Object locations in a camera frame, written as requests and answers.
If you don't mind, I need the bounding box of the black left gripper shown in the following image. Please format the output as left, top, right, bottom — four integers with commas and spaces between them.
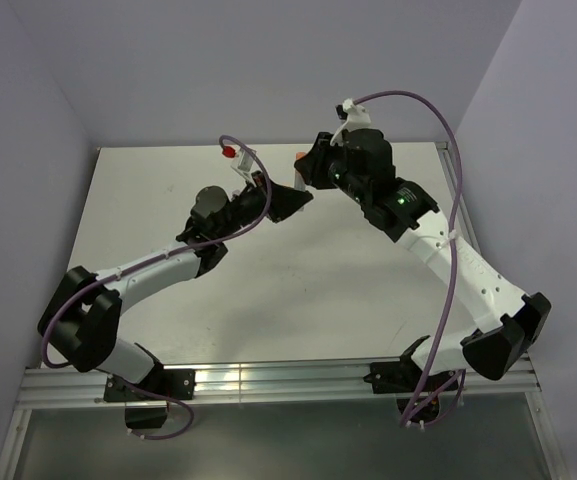
214, 170, 311, 241

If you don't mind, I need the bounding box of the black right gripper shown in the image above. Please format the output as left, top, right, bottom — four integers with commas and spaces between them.
294, 133, 368, 206

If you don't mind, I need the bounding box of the orange highlighter pen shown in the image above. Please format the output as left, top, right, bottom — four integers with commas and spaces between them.
293, 170, 306, 191

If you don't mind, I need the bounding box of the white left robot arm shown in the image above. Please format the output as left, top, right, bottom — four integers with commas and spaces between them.
38, 183, 313, 399

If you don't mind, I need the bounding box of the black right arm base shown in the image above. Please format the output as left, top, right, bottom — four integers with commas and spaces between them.
363, 360, 460, 424

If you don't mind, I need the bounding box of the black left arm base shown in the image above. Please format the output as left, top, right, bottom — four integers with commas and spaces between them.
103, 368, 196, 441

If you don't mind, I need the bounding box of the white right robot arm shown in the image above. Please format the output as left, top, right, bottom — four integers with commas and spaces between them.
295, 128, 552, 390

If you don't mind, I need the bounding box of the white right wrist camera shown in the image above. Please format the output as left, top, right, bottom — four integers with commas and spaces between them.
330, 98, 372, 146

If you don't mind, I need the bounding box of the aluminium side rail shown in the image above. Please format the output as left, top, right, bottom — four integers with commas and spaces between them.
435, 141, 514, 354

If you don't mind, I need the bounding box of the aluminium mounting rail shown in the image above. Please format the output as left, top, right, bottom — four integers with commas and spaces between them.
15, 352, 542, 409

